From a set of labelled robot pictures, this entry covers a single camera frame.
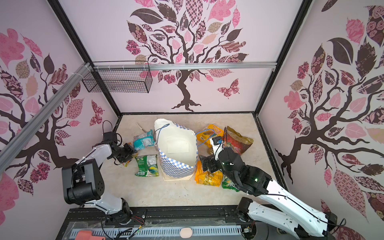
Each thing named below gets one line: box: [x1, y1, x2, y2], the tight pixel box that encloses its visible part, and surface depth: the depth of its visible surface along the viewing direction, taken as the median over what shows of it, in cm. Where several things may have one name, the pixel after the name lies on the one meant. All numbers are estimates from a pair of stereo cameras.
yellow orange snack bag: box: [196, 124, 224, 148], surface depth 102 cm
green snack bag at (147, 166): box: [134, 154, 159, 177], surface depth 90 cm
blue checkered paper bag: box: [154, 118, 198, 181], surface depth 82 cm
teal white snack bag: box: [133, 129, 155, 151], surface depth 102 cm
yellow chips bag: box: [194, 160, 223, 187], surface depth 83 cm
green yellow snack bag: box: [222, 175, 240, 192], surface depth 82 cm
